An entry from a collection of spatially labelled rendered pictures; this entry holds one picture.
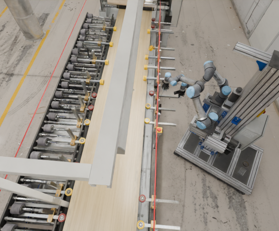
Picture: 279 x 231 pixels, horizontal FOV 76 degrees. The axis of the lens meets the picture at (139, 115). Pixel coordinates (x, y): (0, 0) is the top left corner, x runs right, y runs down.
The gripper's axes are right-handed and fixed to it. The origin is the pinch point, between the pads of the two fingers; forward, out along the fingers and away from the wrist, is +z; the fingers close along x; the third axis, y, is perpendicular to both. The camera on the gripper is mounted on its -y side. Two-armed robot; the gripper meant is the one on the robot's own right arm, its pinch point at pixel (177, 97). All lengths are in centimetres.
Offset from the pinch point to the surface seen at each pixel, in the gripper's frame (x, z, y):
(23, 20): 217, 26, -353
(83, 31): 147, -3, -185
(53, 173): -164, -164, -81
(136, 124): -58, -8, -60
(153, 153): -90, 12, -34
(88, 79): 10, -15, -140
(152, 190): -138, 13, -34
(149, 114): -23, 20, -42
